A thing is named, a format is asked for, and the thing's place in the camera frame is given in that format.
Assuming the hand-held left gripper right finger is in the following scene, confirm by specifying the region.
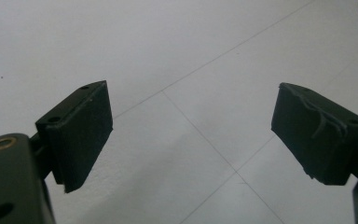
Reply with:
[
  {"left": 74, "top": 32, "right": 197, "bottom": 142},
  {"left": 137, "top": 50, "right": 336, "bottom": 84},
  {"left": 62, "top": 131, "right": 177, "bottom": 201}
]
[{"left": 270, "top": 81, "right": 358, "bottom": 187}]

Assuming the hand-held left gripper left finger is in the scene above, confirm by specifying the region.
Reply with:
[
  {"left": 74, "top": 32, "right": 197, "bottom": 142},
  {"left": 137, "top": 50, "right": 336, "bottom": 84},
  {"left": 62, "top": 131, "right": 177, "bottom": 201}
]
[{"left": 34, "top": 79, "right": 114, "bottom": 194}]

